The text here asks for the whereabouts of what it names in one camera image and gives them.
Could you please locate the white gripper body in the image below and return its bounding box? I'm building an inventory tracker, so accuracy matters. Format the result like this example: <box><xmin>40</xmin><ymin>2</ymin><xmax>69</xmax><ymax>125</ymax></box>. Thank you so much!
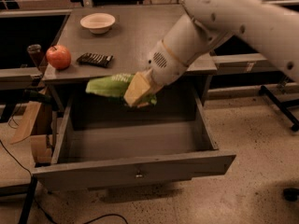
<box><xmin>146</xmin><ymin>41</ymin><xmax>188</xmax><ymax>86</ymax></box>

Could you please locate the green rice chip bag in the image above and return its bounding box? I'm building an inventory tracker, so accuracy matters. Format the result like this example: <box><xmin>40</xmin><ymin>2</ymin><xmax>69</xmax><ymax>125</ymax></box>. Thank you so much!
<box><xmin>85</xmin><ymin>74</ymin><xmax>157</xmax><ymax>106</ymax></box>

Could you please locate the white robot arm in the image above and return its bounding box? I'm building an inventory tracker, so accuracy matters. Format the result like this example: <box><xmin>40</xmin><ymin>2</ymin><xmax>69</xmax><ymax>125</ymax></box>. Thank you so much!
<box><xmin>124</xmin><ymin>0</ymin><xmax>299</xmax><ymax>106</ymax></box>

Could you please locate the open grey top drawer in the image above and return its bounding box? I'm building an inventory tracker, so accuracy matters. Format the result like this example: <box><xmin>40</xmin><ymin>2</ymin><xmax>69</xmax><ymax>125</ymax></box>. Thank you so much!
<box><xmin>33</xmin><ymin>83</ymin><xmax>235</xmax><ymax>191</ymax></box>

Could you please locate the grey cabinet with top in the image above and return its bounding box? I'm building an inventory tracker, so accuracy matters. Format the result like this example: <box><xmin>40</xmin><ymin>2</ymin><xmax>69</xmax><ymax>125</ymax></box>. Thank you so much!
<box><xmin>41</xmin><ymin>4</ymin><xmax>219</xmax><ymax>114</ymax></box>

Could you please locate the dark striped snack bar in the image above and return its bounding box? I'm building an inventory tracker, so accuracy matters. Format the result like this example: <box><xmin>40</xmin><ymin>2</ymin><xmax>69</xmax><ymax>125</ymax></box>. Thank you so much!
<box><xmin>77</xmin><ymin>52</ymin><xmax>113</xmax><ymax>68</ymax></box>

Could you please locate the white paper bowl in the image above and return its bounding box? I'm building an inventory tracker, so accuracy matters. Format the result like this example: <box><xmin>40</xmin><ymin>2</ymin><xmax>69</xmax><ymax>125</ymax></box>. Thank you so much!
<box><xmin>80</xmin><ymin>13</ymin><xmax>116</xmax><ymax>35</ymax></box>

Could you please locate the red apple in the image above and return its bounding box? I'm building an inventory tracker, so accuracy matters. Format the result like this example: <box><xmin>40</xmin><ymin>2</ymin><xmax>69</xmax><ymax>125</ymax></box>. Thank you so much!
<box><xmin>46</xmin><ymin>45</ymin><xmax>71</xmax><ymax>70</ymax></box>

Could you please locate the brown cardboard box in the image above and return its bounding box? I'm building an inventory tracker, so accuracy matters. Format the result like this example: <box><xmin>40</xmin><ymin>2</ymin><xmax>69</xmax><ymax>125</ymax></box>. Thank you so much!
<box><xmin>10</xmin><ymin>88</ymin><xmax>58</xmax><ymax>165</ymax></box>

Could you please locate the green glass bottle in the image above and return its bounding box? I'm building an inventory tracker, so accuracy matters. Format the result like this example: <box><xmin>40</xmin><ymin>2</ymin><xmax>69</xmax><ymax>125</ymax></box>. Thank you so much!
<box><xmin>23</xmin><ymin>90</ymin><xmax>52</xmax><ymax>105</ymax></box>

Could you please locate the brown glass jar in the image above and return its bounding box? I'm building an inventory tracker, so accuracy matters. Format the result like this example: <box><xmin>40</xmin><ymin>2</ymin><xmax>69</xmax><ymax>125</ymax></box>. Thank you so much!
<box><xmin>27</xmin><ymin>44</ymin><xmax>45</xmax><ymax>69</ymax></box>

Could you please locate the black stand leg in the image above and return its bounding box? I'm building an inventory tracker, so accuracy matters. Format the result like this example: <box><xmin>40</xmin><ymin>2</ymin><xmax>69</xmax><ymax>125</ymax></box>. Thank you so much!
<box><xmin>18</xmin><ymin>177</ymin><xmax>37</xmax><ymax>224</ymax></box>

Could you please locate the black floor cable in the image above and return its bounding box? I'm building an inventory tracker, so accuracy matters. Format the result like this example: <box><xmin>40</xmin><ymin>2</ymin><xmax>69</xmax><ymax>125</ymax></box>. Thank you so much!
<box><xmin>0</xmin><ymin>103</ymin><xmax>129</xmax><ymax>224</ymax></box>

